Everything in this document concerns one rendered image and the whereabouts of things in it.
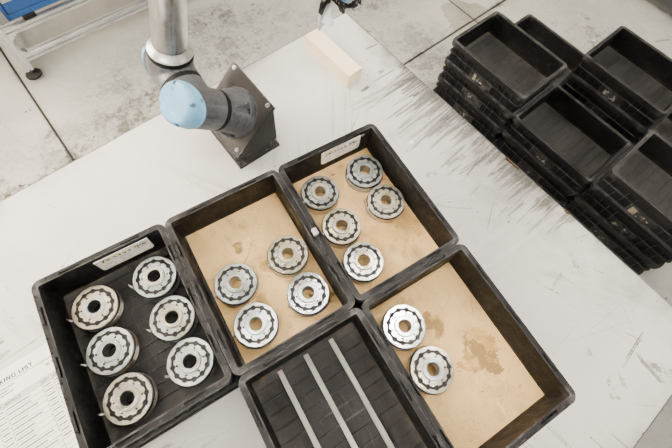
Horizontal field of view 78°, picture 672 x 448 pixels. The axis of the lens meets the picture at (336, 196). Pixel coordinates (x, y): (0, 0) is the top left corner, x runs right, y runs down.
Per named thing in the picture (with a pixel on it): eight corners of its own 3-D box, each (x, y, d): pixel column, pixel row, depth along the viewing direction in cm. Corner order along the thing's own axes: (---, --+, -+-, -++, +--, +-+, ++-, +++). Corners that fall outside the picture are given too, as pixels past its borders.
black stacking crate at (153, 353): (59, 296, 102) (31, 285, 92) (175, 239, 110) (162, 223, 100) (113, 459, 88) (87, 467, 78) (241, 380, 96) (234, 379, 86)
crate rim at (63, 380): (35, 286, 93) (28, 284, 91) (165, 224, 101) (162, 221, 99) (91, 467, 80) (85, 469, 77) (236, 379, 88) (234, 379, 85)
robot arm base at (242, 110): (212, 116, 130) (186, 113, 122) (235, 76, 124) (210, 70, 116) (239, 149, 126) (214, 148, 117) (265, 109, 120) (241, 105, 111)
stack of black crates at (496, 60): (424, 105, 218) (451, 39, 177) (463, 78, 227) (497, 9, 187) (481, 158, 206) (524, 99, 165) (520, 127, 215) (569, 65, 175)
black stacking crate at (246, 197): (177, 238, 110) (163, 222, 100) (278, 189, 118) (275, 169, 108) (243, 379, 96) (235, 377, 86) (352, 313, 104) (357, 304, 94)
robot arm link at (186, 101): (211, 140, 118) (170, 137, 106) (189, 104, 121) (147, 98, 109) (235, 111, 112) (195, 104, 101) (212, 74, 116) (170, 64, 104)
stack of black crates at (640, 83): (532, 117, 218) (583, 54, 178) (566, 90, 228) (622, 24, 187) (595, 170, 207) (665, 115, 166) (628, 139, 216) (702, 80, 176)
